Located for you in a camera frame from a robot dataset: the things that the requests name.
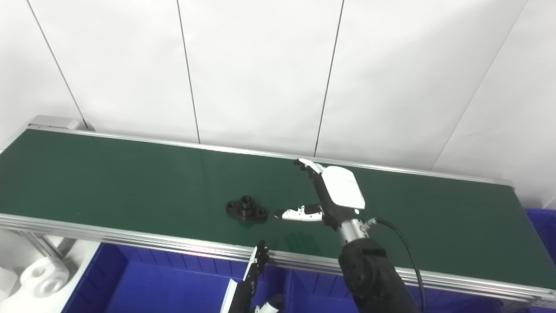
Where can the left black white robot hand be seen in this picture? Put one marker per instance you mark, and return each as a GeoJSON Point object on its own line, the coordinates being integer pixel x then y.
{"type": "Point", "coordinates": [243, 295]}

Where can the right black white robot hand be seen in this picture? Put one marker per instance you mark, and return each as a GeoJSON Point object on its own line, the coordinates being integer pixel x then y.
{"type": "Point", "coordinates": [341, 191]}

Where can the black flange bearing part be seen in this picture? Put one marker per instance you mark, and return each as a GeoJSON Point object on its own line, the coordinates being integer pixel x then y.
{"type": "Point", "coordinates": [246, 208]}

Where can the blue plastic bin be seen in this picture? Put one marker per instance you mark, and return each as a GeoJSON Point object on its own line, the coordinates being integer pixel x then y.
{"type": "Point", "coordinates": [543, 226]}
{"type": "Point", "coordinates": [165, 289]}
{"type": "Point", "coordinates": [321, 300]}

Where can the green conveyor belt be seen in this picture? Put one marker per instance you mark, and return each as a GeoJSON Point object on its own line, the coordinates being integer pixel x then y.
{"type": "Point", "coordinates": [130, 174]}

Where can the white plastic housing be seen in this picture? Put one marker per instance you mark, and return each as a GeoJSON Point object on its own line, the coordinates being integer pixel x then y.
{"type": "Point", "coordinates": [43, 278]}

